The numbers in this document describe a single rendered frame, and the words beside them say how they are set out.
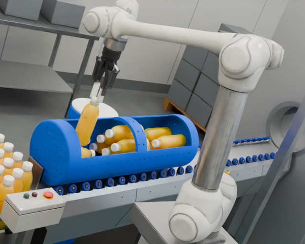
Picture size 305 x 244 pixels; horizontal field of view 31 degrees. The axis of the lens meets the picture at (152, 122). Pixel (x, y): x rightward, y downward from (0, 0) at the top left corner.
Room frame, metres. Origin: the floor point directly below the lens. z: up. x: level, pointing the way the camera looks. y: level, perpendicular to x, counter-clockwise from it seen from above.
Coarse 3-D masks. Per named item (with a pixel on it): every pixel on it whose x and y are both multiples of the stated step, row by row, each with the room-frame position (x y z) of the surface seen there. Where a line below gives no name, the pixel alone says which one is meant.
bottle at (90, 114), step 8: (88, 104) 2.12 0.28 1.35; (96, 104) 2.12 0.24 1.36; (88, 112) 2.10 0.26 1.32; (96, 112) 2.11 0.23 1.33; (80, 120) 2.11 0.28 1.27; (88, 120) 2.10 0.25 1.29; (96, 120) 2.12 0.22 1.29; (80, 128) 2.10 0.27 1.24; (88, 128) 2.10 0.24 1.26; (80, 136) 2.09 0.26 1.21; (88, 136) 2.11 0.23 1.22; (80, 144) 2.09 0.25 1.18
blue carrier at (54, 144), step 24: (48, 120) 2.11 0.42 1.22; (72, 120) 2.24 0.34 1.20; (120, 120) 2.41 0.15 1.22; (144, 120) 2.68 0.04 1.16; (168, 120) 2.82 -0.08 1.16; (48, 144) 2.08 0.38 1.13; (72, 144) 2.03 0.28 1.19; (144, 144) 2.35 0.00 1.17; (192, 144) 2.63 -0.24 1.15; (48, 168) 2.05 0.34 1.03; (72, 168) 2.00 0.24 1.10; (96, 168) 2.12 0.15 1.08; (120, 168) 2.24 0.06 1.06; (144, 168) 2.39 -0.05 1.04
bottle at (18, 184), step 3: (12, 174) 1.81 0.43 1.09; (15, 177) 1.79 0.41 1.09; (18, 177) 1.80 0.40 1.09; (21, 177) 1.81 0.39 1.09; (15, 180) 1.79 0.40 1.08; (18, 180) 1.80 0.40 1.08; (21, 180) 1.81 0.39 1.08; (15, 183) 1.79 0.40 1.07; (18, 183) 1.79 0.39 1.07; (21, 183) 1.80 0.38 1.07; (15, 186) 1.79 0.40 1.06; (18, 186) 1.79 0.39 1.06; (21, 186) 1.80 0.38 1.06; (15, 189) 1.78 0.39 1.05; (18, 189) 1.79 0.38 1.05; (21, 189) 1.80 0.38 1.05; (15, 192) 1.78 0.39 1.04; (18, 192) 1.79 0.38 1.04
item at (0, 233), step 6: (42, 228) 1.84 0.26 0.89; (0, 234) 1.70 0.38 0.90; (6, 234) 1.71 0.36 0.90; (12, 234) 1.73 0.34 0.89; (36, 234) 1.82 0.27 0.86; (42, 234) 1.85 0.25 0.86; (0, 240) 1.69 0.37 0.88; (6, 240) 1.72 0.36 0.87; (12, 240) 1.74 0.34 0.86; (36, 240) 1.83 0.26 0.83; (42, 240) 1.86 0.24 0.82
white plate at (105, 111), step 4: (76, 100) 2.91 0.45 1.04; (80, 100) 2.93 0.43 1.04; (84, 100) 2.95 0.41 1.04; (88, 100) 2.98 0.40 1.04; (72, 104) 2.84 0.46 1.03; (76, 104) 2.85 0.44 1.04; (80, 104) 2.87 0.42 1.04; (84, 104) 2.90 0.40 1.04; (100, 104) 2.99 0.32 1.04; (104, 104) 3.01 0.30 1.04; (76, 108) 2.79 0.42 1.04; (80, 108) 2.81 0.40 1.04; (100, 108) 2.92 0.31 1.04; (104, 108) 2.95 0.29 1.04; (108, 108) 2.97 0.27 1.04; (112, 108) 2.99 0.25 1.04; (80, 112) 2.77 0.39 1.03; (100, 112) 2.87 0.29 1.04; (104, 112) 2.89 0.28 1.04; (108, 112) 2.91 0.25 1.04; (112, 112) 2.94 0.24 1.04; (116, 112) 2.96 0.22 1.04; (100, 116) 2.81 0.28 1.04; (104, 116) 2.83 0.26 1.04; (108, 116) 2.86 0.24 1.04; (112, 116) 2.88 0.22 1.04; (116, 116) 2.90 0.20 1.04
